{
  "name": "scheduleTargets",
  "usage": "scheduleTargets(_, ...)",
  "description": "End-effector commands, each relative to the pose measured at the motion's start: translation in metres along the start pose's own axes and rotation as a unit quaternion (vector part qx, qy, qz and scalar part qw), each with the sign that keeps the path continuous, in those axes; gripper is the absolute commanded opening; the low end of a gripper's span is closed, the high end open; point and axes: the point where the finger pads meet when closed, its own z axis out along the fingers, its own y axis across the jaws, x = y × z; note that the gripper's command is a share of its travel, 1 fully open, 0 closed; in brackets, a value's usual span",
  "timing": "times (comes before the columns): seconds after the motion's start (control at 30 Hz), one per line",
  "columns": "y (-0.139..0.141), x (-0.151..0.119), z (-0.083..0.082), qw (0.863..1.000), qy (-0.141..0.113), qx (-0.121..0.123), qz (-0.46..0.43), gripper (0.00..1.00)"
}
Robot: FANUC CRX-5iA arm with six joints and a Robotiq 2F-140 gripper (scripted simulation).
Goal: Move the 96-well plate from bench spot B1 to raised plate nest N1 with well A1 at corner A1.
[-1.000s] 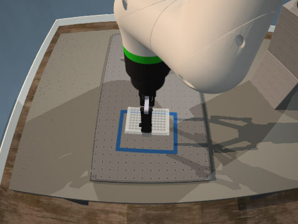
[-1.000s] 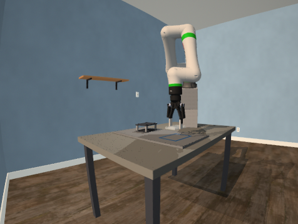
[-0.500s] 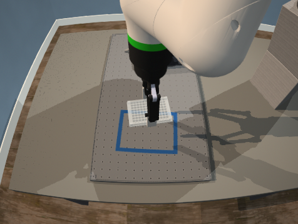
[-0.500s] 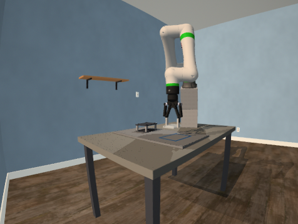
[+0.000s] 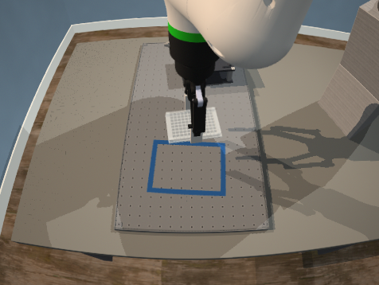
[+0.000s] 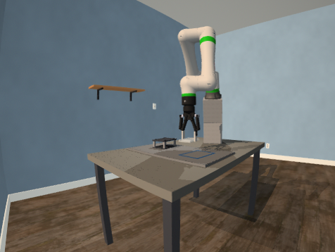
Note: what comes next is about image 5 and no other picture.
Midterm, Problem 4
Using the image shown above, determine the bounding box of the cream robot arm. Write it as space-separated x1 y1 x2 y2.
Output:
164 0 313 69

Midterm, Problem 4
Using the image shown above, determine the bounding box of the blue tape outline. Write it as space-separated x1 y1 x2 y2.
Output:
147 140 226 196

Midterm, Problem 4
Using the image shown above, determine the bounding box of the black rectangular frame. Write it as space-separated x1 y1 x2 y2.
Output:
206 58 235 84

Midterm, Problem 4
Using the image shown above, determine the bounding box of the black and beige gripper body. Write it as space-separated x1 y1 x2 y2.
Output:
174 61 215 95

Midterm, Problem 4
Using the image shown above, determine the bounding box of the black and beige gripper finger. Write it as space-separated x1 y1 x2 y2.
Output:
186 80 208 143
183 81 190 110

